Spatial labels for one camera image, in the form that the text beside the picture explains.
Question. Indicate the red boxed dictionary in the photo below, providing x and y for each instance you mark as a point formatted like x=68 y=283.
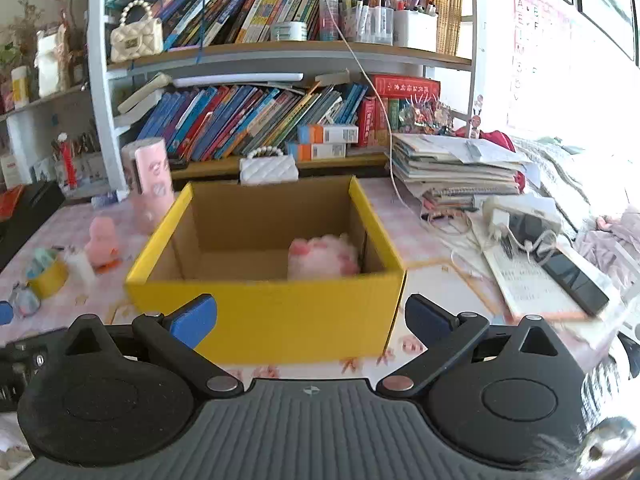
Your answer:
x=405 y=91

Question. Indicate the row of leaning thin books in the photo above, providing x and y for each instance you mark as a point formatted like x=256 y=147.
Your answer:
x=250 y=5

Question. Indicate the black window frame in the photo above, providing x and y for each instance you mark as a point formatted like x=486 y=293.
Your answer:
x=600 y=5

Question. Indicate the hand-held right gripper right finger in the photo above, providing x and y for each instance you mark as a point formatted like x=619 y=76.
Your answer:
x=427 y=319

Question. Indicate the white side shelf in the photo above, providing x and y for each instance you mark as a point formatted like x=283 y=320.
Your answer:
x=45 y=99

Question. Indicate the orange edged notepad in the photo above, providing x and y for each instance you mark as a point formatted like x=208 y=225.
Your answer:
x=525 y=285

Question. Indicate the white pen holder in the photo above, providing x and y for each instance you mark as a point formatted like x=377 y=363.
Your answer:
x=415 y=30

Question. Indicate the small white bottle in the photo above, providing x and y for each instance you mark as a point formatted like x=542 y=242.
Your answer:
x=81 y=267

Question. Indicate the yellow white can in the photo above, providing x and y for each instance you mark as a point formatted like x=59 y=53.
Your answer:
x=20 y=87

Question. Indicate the pink checkered tablecloth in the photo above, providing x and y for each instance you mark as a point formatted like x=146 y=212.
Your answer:
x=435 y=240

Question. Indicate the colourful snack packets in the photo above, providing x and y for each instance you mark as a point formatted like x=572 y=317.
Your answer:
x=425 y=116

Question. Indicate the stack of papers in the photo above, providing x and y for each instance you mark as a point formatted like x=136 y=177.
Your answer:
x=450 y=160

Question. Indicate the desk pen organizer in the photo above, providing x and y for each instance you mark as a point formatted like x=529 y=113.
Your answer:
x=82 y=165

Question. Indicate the clear plastic bottle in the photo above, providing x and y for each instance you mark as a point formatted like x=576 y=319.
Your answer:
x=329 y=12

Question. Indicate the white thick book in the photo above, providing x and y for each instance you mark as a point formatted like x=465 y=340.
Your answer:
x=136 y=112
x=145 y=91

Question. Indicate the white tape roll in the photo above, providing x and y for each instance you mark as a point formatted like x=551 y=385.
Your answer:
x=288 y=31

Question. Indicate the wall poster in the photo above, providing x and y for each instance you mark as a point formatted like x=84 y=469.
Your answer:
x=537 y=60

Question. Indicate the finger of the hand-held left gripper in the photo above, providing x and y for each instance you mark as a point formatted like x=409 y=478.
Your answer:
x=4 y=313

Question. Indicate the black phone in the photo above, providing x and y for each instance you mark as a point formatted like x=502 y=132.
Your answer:
x=575 y=280

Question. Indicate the clear pen holder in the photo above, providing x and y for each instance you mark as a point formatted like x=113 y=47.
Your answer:
x=367 y=22

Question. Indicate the pink cylindrical container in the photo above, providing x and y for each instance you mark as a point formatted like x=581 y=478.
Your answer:
x=148 y=180

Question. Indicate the pink figure toy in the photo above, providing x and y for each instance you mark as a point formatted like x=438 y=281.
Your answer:
x=102 y=242

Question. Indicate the red cloth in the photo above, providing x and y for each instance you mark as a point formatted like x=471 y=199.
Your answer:
x=495 y=139

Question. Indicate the white power strip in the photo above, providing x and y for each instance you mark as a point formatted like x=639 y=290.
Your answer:
x=525 y=207

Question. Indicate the white quilted purse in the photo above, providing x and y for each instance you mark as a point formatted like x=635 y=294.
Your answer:
x=268 y=169

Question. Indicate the row of blue spine books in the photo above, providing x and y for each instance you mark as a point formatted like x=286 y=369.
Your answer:
x=225 y=120

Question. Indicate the spiral notebooks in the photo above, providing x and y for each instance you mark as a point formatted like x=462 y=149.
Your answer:
x=470 y=196

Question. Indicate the row of yellow books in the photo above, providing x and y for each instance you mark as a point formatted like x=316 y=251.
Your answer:
x=449 y=12

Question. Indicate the cream quilted purse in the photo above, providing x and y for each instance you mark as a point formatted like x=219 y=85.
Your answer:
x=136 y=39

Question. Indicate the pink white plush toy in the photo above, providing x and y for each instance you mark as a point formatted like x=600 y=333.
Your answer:
x=322 y=259

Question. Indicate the yellow tape roll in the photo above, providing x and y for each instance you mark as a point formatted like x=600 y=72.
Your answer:
x=49 y=280

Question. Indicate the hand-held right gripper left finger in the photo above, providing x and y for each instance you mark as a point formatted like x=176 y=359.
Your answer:
x=195 y=319

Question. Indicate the pink cloth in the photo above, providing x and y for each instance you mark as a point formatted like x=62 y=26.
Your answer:
x=610 y=245

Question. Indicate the grey fuzzy sleeve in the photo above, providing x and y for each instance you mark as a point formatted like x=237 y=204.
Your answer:
x=607 y=400

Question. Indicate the white bookshelf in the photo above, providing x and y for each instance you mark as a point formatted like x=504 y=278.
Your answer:
x=102 y=110

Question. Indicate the yellow cardboard box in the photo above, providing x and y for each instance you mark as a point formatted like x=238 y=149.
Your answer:
x=300 y=315

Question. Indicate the orange white carton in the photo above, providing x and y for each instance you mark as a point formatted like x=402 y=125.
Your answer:
x=317 y=151
x=330 y=134

